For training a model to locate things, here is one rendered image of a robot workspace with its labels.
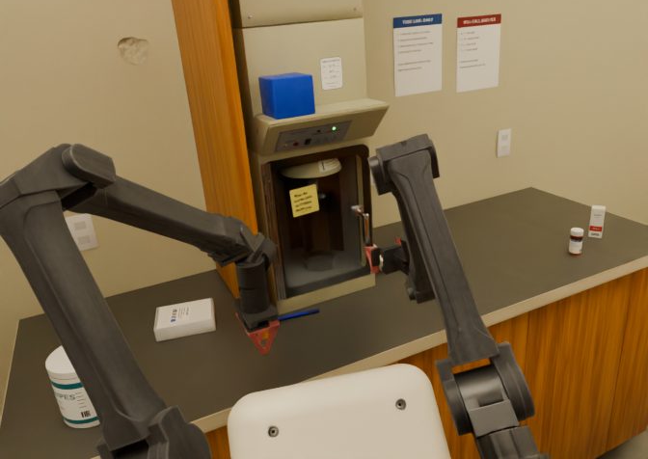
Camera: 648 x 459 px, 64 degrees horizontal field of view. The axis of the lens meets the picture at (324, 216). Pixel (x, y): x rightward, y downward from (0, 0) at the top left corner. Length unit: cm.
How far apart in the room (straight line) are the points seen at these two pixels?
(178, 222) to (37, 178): 26
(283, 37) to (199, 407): 87
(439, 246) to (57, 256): 48
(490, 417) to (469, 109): 164
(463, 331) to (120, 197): 51
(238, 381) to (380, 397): 79
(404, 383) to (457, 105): 171
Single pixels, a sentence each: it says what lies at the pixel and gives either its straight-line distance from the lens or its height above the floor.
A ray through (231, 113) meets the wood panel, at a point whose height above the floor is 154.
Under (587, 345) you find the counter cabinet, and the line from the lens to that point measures 195.
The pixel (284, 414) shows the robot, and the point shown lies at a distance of 52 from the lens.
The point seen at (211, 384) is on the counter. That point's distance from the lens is 130.
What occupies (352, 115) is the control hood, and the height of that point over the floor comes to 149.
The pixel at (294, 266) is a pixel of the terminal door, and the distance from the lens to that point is 144.
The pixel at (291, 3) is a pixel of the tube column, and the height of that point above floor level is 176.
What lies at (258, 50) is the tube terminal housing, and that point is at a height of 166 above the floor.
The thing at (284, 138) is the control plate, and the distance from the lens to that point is 125.
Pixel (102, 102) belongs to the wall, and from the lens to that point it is 167.
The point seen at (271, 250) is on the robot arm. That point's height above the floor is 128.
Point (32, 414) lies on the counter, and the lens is 141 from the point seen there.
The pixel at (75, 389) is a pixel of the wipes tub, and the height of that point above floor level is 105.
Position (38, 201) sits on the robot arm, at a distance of 67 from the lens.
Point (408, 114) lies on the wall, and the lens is 202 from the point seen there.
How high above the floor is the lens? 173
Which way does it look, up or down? 21 degrees down
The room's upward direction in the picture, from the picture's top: 5 degrees counter-clockwise
